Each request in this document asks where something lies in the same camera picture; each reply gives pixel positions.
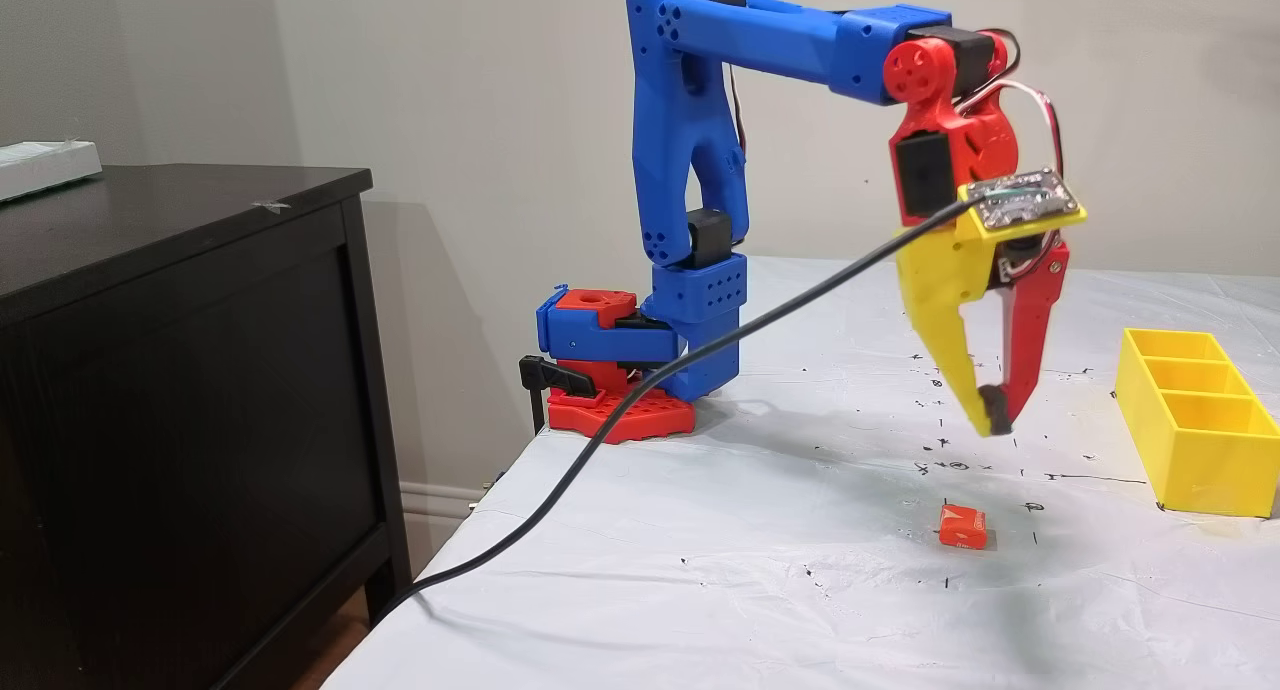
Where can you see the white table cloth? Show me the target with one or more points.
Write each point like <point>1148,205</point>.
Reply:
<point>800,590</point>

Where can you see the clear tape piece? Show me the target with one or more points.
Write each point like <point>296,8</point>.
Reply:
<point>270,206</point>

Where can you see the black table clamp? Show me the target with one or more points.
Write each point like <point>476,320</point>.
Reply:
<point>560,377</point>

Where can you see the white flat box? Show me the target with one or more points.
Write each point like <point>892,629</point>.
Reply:
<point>45,168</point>

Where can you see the camera board on yellow mount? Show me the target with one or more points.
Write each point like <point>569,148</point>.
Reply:
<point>1020,202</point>

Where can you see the orange candy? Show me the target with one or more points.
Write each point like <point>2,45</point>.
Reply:
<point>963,527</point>

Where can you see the yellow three-compartment box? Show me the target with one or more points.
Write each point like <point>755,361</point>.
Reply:
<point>1210,470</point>

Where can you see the black wooden cabinet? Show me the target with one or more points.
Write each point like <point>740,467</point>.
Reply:
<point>180,420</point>

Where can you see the white baseboard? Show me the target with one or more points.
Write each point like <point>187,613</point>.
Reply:
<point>435,498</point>

